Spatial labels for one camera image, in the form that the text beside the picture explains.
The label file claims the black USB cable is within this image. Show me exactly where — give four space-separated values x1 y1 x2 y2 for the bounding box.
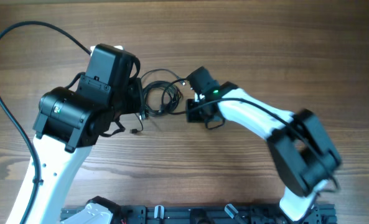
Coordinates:
129 68 188 135

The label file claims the right camera black cable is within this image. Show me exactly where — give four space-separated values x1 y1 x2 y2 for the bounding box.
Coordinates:
162 78 340 194

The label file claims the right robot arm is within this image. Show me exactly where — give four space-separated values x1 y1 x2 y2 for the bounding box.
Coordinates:
185 67 342 223

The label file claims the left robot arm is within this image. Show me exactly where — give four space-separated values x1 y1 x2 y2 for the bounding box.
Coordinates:
7 44 142 223

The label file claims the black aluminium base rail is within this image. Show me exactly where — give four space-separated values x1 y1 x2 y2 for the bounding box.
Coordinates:
59 203 337 224

